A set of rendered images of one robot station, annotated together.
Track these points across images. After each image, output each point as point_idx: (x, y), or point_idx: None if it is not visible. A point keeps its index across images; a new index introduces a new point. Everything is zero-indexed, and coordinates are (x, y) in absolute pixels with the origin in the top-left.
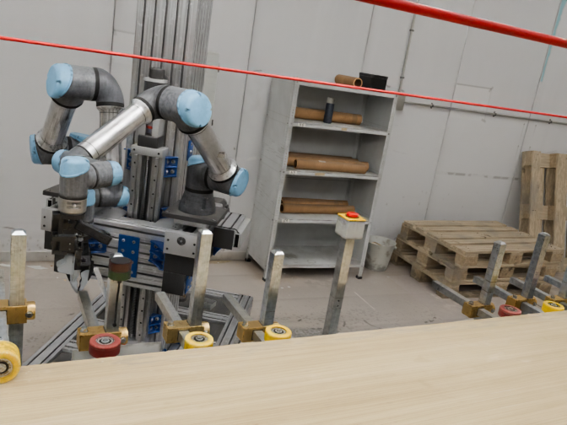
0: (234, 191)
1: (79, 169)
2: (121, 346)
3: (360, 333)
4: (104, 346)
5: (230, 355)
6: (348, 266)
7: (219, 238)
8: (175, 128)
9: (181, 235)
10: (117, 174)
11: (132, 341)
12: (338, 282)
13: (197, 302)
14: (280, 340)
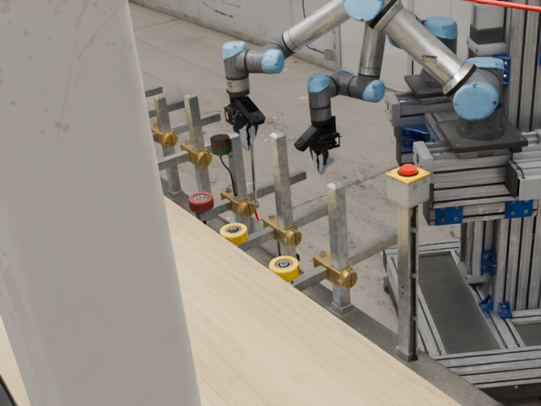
0: (457, 112)
1: (225, 52)
2: (254, 219)
3: (332, 319)
4: (191, 199)
5: (216, 250)
6: (406, 244)
7: (509, 177)
8: (510, 18)
9: (417, 151)
10: (267, 63)
11: (463, 270)
12: (398, 260)
13: (278, 205)
14: (266, 269)
